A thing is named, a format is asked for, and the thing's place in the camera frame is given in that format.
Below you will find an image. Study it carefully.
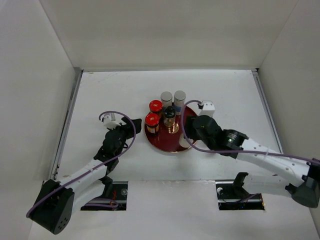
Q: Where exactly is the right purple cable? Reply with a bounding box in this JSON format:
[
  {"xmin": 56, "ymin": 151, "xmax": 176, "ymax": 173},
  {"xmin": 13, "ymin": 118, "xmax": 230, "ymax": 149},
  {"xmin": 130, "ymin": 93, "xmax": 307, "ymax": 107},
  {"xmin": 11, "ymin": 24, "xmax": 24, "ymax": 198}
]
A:
[{"xmin": 180, "ymin": 99, "xmax": 320, "ymax": 166}]

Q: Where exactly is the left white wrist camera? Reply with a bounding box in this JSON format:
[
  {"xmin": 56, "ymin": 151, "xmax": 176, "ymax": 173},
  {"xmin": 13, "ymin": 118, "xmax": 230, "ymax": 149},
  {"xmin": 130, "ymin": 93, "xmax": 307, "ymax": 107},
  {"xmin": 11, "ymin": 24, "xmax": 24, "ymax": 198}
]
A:
[{"xmin": 101, "ymin": 113, "xmax": 121, "ymax": 130}]

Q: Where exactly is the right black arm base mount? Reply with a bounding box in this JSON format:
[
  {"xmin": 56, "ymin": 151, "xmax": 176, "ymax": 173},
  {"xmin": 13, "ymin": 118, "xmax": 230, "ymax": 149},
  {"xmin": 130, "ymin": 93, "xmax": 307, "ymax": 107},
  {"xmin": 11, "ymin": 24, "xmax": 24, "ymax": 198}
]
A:
[{"xmin": 215, "ymin": 172, "xmax": 265, "ymax": 211}]

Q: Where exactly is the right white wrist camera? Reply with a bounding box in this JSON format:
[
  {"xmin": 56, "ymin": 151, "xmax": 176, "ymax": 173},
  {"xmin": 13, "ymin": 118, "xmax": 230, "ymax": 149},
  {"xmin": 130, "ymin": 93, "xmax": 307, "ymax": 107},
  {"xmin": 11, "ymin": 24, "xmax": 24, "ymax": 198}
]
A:
[{"xmin": 198, "ymin": 100, "xmax": 216, "ymax": 118}]

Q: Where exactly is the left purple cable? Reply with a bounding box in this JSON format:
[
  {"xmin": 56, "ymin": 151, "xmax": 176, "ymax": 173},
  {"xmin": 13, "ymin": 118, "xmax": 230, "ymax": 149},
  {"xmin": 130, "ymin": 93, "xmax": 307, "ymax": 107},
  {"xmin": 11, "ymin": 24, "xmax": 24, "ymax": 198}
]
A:
[{"xmin": 26, "ymin": 111, "xmax": 137, "ymax": 218}]

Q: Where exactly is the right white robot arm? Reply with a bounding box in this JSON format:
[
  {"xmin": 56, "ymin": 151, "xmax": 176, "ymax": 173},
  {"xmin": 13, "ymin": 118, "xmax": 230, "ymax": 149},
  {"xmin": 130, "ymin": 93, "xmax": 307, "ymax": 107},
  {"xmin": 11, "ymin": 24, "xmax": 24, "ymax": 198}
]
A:
[{"xmin": 183, "ymin": 115, "xmax": 320, "ymax": 208}]

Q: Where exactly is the red lid sauce jar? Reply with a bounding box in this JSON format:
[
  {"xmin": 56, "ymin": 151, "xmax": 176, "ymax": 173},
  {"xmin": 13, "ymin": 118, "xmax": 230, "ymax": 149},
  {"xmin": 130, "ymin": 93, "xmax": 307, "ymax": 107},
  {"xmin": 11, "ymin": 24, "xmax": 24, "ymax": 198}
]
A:
[
  {"xmin": 149, "ymin": 99, "xmax": 163, "ymax": 117},
  {"xmin": 145, "ymin": 112, "xmax": 160, "ymax": 136}
]

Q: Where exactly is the round red lacquer tray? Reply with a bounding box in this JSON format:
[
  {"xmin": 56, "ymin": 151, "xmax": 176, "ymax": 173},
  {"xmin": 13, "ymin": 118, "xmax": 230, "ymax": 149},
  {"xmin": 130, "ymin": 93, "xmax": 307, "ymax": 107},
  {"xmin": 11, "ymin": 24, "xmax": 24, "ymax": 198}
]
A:
[{"xmin": 144, "ymin": 113, "xmax": 191, "ymax": 153}]

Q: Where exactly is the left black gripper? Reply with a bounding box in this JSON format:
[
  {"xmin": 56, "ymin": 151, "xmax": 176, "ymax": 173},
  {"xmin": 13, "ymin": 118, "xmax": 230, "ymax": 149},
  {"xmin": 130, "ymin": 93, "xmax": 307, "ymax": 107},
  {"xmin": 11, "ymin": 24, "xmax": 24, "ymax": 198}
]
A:
[{"xmin": 107, "ymin": 117, "xmax": 141, "ymax": 158}]

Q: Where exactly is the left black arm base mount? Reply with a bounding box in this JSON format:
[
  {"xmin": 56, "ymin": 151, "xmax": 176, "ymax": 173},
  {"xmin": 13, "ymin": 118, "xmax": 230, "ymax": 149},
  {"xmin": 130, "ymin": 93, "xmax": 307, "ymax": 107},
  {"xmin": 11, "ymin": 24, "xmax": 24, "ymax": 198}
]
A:
[{"xmin": 80, "ymin": 177, "xmax": 129, "ymax": 212}]

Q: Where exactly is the silver lid bead jar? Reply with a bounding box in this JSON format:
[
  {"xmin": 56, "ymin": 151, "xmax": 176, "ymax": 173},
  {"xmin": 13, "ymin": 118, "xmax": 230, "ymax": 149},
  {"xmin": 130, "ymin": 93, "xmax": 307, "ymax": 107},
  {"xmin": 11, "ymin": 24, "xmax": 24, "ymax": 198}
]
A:
[
  {"xmin": 160, "ymin": 91, "xmax": 173, "ymax": 109},
  {"xmin": 173, "ymin": 90, "xmax": 186, "ymax": 116}
]

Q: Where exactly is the purple cable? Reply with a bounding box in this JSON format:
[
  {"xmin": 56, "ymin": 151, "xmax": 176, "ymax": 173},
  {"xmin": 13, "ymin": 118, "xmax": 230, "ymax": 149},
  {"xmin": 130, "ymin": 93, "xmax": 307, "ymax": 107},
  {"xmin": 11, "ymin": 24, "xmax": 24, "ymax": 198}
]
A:
[
  {"xmin": 26, "ymin": 111, "xmax": 137, "ymax": 218},
  {"xmin": 180, "ymin": 99, "xmax": 320, "ymax": 166}
]

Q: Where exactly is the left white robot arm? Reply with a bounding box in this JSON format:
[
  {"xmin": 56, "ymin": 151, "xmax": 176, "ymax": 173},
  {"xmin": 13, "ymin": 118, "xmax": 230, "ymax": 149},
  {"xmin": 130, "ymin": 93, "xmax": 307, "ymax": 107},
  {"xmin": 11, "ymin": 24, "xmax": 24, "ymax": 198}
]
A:
[{"xmin": 26, "ymin": 116, "xmax": 142, "ymax": 235}]

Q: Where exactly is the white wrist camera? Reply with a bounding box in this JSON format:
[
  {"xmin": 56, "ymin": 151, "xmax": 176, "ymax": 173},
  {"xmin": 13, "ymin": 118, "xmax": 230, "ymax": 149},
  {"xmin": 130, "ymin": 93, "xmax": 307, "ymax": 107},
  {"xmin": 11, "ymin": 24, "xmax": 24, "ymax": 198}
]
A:
[
  {"xmin": 198, "ymin": 100, "xmax": 216, "ymax": 118},
  {"xmin": 101, "ymin": 113, "xmax": 121, "ymax": 130}
]

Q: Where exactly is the black cap pepper grinder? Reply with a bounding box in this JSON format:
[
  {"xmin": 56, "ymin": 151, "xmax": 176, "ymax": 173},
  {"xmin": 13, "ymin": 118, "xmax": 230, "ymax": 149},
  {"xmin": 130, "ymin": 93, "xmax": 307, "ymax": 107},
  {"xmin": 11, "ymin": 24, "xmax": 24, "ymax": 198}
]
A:
[{"xmin": 163, "ymin": 105, "xmax": 176, "ymax": 127}]

